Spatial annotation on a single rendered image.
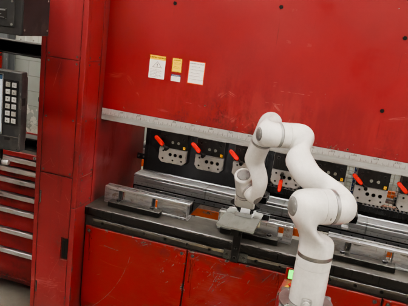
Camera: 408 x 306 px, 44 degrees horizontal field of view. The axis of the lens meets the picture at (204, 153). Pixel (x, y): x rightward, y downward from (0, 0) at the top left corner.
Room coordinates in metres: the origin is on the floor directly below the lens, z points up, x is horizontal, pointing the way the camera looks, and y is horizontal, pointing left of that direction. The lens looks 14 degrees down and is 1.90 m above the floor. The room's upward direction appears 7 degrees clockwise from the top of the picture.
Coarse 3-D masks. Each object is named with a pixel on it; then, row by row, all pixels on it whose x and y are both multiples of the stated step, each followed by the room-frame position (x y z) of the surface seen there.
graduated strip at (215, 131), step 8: (104, 112) 2.68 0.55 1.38; (112, 112) 2.67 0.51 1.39; (120, 112) 2.66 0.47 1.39; (128, 112) 2.64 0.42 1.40; (144, 120) 2.62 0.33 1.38; (152, 120) 2.61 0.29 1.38; (160, 120) 2.60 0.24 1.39; (168, 120) 2.59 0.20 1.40; (184, 128) 2.56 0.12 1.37; (192, 128) 2.55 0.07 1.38; (200, 128) 2.54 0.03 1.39; (208, 128) 2.53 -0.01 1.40; (232, 136) 2.50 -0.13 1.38; (240, 136) 2.49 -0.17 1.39; (248, 136) 2.48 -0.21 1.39; (320, 152) 2.38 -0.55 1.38; (328, 152) 2.37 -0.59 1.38; (336, 152) 2.36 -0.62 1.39; (344, 152) 2.36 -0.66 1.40; (360, 160) 2.34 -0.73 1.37; (368, 160) 2.33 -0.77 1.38; (376, 160) 2.32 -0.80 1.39; (384, 160) 2.31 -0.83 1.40; (400, 168) 2.29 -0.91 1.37
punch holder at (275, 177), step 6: (276, 156) 2.44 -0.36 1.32; (282, 156) 2.43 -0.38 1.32; (276, 162) 2.43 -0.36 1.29; (282, 162) 2.43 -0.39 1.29; (276, 168) 2.43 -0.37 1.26; (282, 168) 2.42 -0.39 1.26; (276, 174) 2.43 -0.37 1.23; (288, 174) 2.41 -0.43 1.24; (276, 180) 2.43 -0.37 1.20; (288, 180) 2.41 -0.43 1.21; (294, 180) 2.41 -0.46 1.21; (288, 186) 2.41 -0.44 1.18; (294, 186) 2.40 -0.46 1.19
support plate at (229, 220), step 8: (232, 208) 2.49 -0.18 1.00; (224, 216) 2.36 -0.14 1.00; (232, 216) 2.38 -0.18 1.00; (256, 216) 2.42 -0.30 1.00; (216, 224) 2.26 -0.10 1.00; (224, 224) 2.26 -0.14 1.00; (232, 224) 2.27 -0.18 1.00; (240, 224) 2.29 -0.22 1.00; (248, 224) 2.30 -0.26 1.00; (256, 224) 2.31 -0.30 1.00; (248, 232) 2.22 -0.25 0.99
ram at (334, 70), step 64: (128, 0) 2.66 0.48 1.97; (192, 0) 2.57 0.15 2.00; (256, 0) 2.49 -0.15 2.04; (320, 0) 2.42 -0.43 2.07; (384, 0) 2.35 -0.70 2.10; (128, 64) 2.65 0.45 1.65; (256, 64) 2.48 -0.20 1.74; (320, 64) 2.40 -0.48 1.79; (384, 64) 2.33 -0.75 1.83; (320, 128) 2.39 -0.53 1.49; (384, 128) 2.32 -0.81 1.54
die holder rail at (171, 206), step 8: (112, 184) 2.72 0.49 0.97; (104, 192) 2.68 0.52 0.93; (112, 192) 2.67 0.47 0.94; (120, 192) 2.68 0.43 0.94; (128, 192) 2.65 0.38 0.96; (136, 192) 2.63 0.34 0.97; (144, 192) 2.65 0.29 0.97; (152, 192) 2.66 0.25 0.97; (104, 200) 2.68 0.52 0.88; (128, 200) 2.65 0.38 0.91; (136, 200) 2.63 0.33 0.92; (144, 200) 2.62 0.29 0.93; (152, 200) 2.62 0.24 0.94; (160, 200) 2.60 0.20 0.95; (168, 200) 2.58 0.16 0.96; (176, 200) 2.58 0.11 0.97; (184, 200) 2.60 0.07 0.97; (160, 208) 2.60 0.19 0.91; (168, 208) 2.59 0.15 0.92; (176, 208) 2.58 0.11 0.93; (184, 208) 2.56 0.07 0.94; (176, 216) 2.57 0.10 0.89; (184, 216) 2.56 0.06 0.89
